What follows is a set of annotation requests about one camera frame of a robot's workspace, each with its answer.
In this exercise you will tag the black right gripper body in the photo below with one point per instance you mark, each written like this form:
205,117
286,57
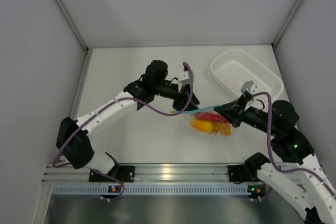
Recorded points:
237,121

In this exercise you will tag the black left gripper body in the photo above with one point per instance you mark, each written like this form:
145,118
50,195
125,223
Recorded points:
178,103

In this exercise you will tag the clear zip top bag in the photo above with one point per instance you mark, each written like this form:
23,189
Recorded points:
186,116

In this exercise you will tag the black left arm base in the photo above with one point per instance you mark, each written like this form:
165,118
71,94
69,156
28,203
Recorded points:
123,173

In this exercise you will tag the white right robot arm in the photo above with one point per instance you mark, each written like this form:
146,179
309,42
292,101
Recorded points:
291,167

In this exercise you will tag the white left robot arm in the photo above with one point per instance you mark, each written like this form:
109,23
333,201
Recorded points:
152,90

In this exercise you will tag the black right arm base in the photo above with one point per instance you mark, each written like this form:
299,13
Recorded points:
247,172

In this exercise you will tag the tan fake ginger root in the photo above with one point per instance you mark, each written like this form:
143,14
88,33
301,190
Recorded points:
221,128

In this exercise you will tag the red fake chili pepper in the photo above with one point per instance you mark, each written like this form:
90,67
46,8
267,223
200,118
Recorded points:
212,117

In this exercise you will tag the yellow fake bell pepper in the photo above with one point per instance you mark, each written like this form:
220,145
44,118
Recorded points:
201,125

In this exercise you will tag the white perforated plastic basket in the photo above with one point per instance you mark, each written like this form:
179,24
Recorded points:
233,68

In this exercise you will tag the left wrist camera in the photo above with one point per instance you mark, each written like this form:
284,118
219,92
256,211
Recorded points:
184,78

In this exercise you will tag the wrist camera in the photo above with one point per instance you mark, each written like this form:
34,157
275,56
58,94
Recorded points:
248,89
184,78

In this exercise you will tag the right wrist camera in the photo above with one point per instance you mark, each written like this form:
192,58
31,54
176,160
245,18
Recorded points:
248,89

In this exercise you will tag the aluminium mounting rail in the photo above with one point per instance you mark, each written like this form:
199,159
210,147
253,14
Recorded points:
148,174

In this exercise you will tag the perforated cable duct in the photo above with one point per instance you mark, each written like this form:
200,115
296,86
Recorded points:
154,190

